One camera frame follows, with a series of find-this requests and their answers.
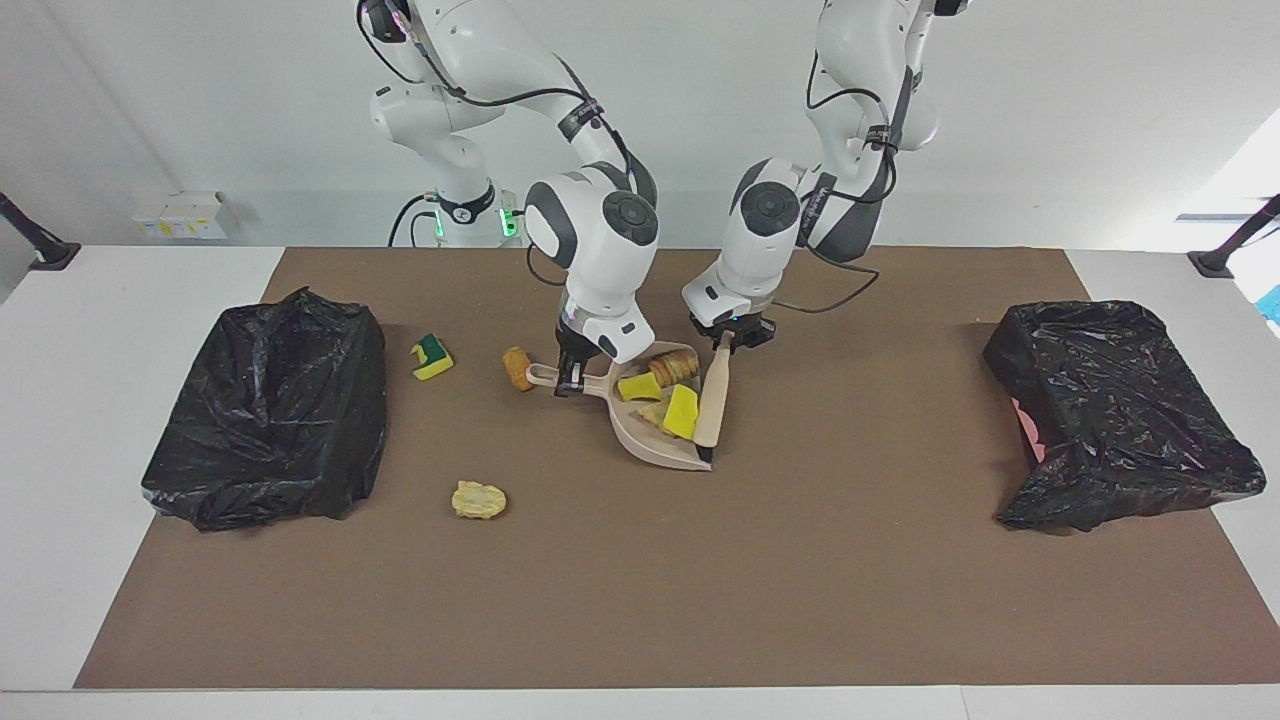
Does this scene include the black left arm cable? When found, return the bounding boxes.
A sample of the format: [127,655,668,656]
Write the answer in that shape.
[770,55,901,316]

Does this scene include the brown table mat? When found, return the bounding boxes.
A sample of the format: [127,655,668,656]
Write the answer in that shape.
[73,247,1280,689]

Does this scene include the beige brush black bristles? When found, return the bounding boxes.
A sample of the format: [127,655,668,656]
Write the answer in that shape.
[693,340,736,471]

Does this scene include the green yellow sponge piece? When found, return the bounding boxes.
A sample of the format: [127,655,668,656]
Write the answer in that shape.
[410,333,455,382]
[662,384,700,441]

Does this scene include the pink item in bin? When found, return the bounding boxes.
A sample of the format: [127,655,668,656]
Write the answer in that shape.
[1010,397,1046,463]

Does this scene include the black bagged trash bin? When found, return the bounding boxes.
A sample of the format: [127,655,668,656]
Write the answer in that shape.
[140,287,389,533]

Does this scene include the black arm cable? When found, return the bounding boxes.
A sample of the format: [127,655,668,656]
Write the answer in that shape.
[358,0,641,291]
[770,55,901,316]

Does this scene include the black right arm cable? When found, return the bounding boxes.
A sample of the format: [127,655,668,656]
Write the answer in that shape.
[358,0,641,291]

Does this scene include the toy croissant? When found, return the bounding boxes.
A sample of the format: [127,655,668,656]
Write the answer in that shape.
[648,348,701,389]

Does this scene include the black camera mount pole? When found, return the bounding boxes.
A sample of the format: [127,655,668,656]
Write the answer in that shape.
[0,192,81,272]
[1188,195,1280,279]

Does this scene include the beige plastic dustpan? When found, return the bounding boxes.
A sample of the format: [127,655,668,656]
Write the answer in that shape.
[525,342,716,472]

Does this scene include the black bagged bin pink inside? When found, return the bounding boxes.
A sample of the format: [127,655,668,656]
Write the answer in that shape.
[983,300,1268,533]

